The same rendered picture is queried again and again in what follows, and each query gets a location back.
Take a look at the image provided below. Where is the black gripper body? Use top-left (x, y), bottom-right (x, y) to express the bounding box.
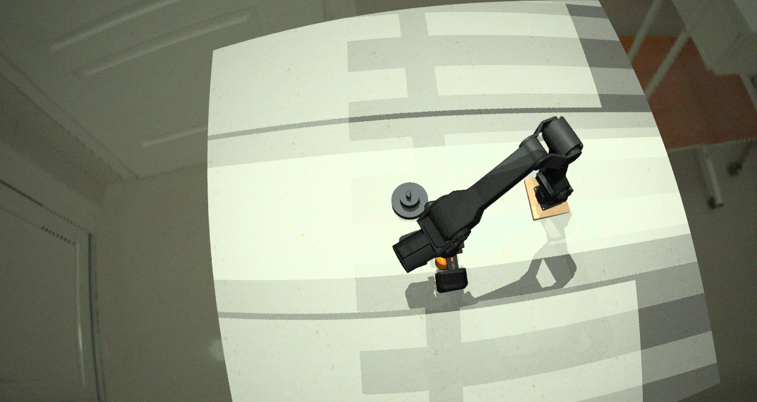
top-left (424, 200), bottom-right (468, 293)

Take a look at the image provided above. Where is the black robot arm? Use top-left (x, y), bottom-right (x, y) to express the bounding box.
top-left (392, 116), bottom-right (583, 273)

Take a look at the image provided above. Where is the orange cylinder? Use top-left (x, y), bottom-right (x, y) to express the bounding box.
top-left (435, 257), bottom-right (447, 271)

